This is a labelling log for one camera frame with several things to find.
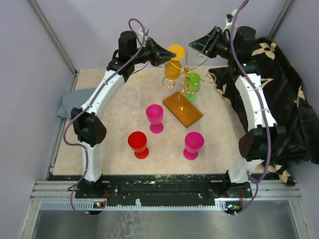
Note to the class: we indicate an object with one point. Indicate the orange plastic wine glass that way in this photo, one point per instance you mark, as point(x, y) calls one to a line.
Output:
point(173, 66)

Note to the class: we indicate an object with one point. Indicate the grey cloth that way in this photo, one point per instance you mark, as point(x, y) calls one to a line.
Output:
point(74, 99)

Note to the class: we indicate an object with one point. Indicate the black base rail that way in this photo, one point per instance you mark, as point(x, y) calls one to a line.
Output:
point(163, 190)

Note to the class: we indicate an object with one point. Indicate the magenta wine glass front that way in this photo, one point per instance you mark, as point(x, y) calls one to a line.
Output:
point(193, 143)

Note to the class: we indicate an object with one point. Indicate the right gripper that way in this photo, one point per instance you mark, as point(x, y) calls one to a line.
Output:
point(206, 44)

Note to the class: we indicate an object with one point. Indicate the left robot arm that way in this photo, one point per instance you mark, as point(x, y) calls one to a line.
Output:
point(86, 120)

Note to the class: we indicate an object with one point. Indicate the clear wine glass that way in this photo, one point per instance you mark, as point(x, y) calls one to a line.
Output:
point(132, 99)

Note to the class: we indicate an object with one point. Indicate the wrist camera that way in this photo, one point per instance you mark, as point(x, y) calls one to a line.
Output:
point(143, 33)
point(229, 18)

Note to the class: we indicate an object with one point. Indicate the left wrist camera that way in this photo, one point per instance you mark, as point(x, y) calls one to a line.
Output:
point(143, 33)

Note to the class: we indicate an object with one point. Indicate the black floral blanket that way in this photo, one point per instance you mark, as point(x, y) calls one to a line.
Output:
point(284, 92)

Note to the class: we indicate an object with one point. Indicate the gold wire wine glass rack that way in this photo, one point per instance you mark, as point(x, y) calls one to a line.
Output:
point(185, 111)

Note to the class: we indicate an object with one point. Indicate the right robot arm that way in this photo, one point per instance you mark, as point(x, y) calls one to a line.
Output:
point(263, 135)

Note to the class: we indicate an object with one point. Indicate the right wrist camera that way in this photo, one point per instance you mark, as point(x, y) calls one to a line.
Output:
point(229, 18)

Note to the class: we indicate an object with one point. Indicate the green plastic wine glass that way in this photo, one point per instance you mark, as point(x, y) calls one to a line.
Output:
point(192, 82)

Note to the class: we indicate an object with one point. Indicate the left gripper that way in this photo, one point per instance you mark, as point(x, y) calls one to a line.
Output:
point(160, 54)

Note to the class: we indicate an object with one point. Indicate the magenta wine glass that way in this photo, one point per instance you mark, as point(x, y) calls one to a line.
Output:
point(193, 143)
point(154, 114)

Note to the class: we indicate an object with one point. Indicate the red plastic wine glass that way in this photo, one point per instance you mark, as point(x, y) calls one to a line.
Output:
point(138, 143)

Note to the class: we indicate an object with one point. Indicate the magenta wine glass rear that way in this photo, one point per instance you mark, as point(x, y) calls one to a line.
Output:
point(154, 114)

